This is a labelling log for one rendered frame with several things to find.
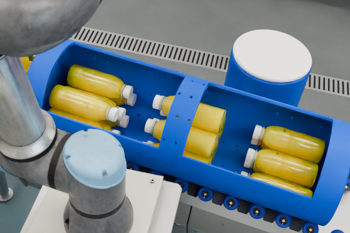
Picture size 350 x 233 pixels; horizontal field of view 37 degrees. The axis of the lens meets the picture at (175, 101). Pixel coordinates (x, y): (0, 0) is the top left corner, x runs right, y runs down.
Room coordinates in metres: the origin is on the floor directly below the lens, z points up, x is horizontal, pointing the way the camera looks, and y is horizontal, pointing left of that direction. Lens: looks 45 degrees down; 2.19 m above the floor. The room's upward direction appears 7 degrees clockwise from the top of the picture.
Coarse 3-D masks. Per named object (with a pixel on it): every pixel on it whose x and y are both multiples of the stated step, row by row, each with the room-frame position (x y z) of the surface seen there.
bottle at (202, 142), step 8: (160, 120) 0.98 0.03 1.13; (152, 128) 0.95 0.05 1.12; (160, 128) 0.94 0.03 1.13; (192, 128) 0.95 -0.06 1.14; (160, 136) 0.93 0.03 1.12; (192, 136) 0.93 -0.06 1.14; (200, 136) 0.93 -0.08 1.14; (208, 136) 0.93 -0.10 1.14; (216, 136) 0.94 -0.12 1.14; (192, 144) 0.91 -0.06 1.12; (200, 144) 0.91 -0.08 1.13; (208, 144) 0.91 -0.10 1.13; (192, 152) 0.91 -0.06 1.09; (200, 152) 0.90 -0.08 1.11; (208, 152) 0.90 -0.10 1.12
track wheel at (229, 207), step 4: (228, 196) 0.86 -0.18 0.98; (232, 196) 0.86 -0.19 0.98; (224, 200) 0.86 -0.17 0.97; (228, 200) 0.86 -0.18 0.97; (232, 200) 0.86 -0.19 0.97; (236, 200) 0.85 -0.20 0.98; (224, 204) 0.85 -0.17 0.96; (228, 204) 0.85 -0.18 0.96; (232, 204) 0.85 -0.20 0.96; (236, 204) 0.85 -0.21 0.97; (228, 208) 0.84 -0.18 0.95; (232, 208) 0.84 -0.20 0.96; (236, 208) 0.84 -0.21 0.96
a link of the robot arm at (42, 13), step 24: (0, 0) 0.53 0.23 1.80; (24, 0) 0.53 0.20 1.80; (48, 0) 0.54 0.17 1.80; (72, 0) 0.56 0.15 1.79; (96, 0) 0.59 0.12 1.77; (0, 24) 0.51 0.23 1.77; (24, 24) 0.51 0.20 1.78; (48, 24) 0.53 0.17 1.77; (72, 24) 0.55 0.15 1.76; (0, 48) 0.51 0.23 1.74; (24, 48) 0.51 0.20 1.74; (48, 48) 0.53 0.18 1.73
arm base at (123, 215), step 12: (120, 204) 0.60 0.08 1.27; (72, 216) 0.58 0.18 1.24; (84, 216) 0.57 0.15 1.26; (96, 216) 0.57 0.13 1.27; (108, 216) 0.57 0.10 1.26; (120, 216) 0.59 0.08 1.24; (132, 216) 0.62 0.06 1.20; (72, 228) 0.57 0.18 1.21; (84, 228) 0.56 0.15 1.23; (96, 228) 0.56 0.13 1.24; (108, 228) 0.57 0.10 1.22; (120, 228) 0.58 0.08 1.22
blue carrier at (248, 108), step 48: (96, 48) 1.14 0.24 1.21; (48, 96) 1.09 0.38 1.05; (144, 96) 1.16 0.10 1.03; (192, 96) 0.98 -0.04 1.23; (240, 96) 1.09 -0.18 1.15; (144, 144) 0.89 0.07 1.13; (240, 144) 1.05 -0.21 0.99; (336, 144) 0.88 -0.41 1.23; (240, 192) 0.82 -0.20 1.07; (288, 192) 0.79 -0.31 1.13; (336, 192) 0.78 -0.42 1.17
